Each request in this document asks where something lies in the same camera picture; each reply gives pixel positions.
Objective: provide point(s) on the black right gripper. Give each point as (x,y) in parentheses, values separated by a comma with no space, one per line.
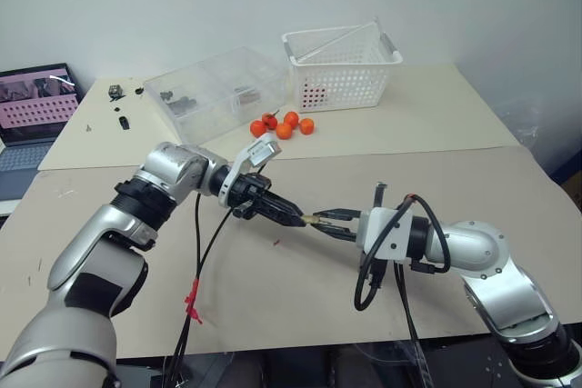
(359,225)

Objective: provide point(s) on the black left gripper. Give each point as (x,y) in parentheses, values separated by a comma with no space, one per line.
(247,188)

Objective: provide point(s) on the small brass padlock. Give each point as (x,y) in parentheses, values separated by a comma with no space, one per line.
(310,219)

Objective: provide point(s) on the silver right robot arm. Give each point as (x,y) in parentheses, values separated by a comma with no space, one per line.
(477,242)

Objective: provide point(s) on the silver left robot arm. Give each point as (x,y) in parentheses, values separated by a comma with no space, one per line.
(173,165)

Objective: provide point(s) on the large beige paper mat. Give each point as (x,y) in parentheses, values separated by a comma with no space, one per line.
(295,297)

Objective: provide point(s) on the small orange fruit with stem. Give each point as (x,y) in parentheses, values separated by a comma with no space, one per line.
(270,121)

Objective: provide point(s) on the clear plastic storage box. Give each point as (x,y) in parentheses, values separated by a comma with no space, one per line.
(218,92)

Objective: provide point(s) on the white perforated plastic basket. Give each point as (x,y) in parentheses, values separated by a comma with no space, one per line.
(341,79)

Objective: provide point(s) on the black parts in clear box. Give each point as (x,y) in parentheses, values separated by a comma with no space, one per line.
(179,102)

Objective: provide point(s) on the clear acrylic rod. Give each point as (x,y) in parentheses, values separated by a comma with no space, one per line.
(334,40)

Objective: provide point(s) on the small black cylinder part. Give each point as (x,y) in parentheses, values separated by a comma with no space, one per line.
(123,122)

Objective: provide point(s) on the black and metal small device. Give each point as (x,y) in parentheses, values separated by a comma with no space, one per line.
(116,92)

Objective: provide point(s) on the clear plastic bag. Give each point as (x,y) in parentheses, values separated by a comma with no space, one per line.
(532,124)

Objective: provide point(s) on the laptop with pink screen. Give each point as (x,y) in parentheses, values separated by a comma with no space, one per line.
(32,106)

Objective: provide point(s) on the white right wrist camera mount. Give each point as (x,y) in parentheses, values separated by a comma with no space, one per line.
(386,233)

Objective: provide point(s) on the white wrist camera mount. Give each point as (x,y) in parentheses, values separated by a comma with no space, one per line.
(386,233)
(261,149)

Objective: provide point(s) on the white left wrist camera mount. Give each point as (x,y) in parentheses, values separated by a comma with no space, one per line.
(261,149)

